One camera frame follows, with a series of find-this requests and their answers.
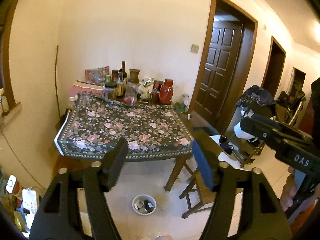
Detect thin wall cable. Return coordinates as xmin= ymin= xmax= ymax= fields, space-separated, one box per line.
xmin=54 ymin=45 xmax=62 ymax=120

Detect dark wine bottle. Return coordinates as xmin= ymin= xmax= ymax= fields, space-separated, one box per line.
xmin=121 ymin=61 xmax=127 ymax=81

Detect dark jar red label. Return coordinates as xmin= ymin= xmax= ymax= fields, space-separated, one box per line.
xmin=112 ymin=69 xmax=119 ymax=82

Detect clear empty glass jar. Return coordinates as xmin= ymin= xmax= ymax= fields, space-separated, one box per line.
xmin=181 ymin=94 xmax=189 ymax=107

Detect floral dark tablecloth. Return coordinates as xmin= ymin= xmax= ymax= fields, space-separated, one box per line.
xmin=54 ymin=94 xmax=193 ymax=161

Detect dark clothes pile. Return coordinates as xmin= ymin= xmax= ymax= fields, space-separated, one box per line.
xmin=236 ymin=85 xmax=274 ymax=107

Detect green round fruit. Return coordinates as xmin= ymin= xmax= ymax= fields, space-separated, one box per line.
xmin=140 ymin=92 xmax=151 ymax=103

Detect crumpled silver foil bag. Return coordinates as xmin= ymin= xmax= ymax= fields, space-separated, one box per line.
xmin=138 ymin=77 xmax=154 ymax=94

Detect red snack bag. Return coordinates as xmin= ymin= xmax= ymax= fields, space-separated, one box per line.
xmin=85 ymin=66 xmax=109 ymax=84

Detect red crumpled can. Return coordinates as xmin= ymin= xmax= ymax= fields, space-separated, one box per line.
xmin=124 ymin=96 xmax=137 ymax=105

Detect brown ceramic vase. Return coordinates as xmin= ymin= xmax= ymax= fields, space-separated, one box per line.
xmin=129 ymin=69 xmax=140 ymax=83

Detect grey trash bin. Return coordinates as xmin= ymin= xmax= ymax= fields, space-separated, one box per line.
xmin=132 ymin=194 xmax=157 ymax=216

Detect glass jar black lid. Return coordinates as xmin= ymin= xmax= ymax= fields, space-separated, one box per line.
xmin=105 ymin=82 xmax=117 ymax=100

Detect wooden table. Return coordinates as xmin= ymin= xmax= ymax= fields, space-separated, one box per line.
xmin=54 ymin=109 xmax=193 ymax=192

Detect brown wooden door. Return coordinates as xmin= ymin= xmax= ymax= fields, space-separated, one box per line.
xmin=194 ymin=21 xmax=242 ymax=126

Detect white power strip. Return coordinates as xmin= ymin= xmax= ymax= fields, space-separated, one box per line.
xmin=22 ymin=189 xmax=40 ymax=215

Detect wall light switch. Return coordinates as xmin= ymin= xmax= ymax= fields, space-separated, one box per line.
xmin=190 ymin=44 xmax=199 ymax=54

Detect small green glass bottle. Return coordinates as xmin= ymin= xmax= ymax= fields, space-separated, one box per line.
xmin=174 ymin=101 xmax=186 ymax=113

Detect pink white cardboard box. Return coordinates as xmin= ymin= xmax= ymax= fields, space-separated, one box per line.
xmin=69 ymin=81 xmax=105 ymax=101

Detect green cap bottle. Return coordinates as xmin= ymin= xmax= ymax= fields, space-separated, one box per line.
xmin=105 ymin=74 xmax=112 ymax=83

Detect person hand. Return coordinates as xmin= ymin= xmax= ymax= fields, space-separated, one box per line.
xmin=279 ymin=166 xmax=320 ymax=213

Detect red sauce squeeze bottle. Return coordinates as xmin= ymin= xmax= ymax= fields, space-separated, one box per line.
xmin=151 ymin=84 xmax=159 ymax=105

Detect brown liquor bottle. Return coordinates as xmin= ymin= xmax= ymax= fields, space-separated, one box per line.
xmin=116 ymin=70 xmax=124 ymax=97

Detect dark box behind thermos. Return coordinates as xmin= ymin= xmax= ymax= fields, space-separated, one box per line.
xmin=154 ymin=80 xmax=164 ymax=86

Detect red thermos flask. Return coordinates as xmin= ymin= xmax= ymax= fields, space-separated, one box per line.
xmin=159 ymin=79 xmax=174 ymax=105

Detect wooden stool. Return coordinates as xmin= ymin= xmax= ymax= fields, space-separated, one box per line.
xmin=179 ymin=159 xmax=243 ymax=219

